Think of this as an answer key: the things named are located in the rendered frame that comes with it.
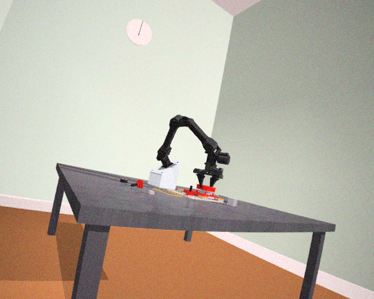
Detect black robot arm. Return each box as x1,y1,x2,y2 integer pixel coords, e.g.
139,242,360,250
156,115,231,176

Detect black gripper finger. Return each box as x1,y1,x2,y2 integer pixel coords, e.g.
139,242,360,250
196,174,205,188
210,178,220,187

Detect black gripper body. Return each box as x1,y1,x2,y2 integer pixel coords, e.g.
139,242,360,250
193,161,224,179

